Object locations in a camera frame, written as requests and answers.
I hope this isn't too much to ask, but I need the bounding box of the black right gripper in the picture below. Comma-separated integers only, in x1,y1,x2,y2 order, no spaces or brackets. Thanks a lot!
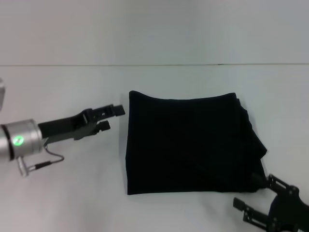
232,172,309,232

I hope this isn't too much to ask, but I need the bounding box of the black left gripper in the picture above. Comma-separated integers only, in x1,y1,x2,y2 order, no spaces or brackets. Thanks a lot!
38,103,126,146

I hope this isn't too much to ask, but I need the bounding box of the black t-shirt with FREE print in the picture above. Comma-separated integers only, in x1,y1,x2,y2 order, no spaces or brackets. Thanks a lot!
125,90,268,196

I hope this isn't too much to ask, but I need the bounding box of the left arm plug cable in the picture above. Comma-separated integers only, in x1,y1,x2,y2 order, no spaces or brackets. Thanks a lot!
17,142,65,177

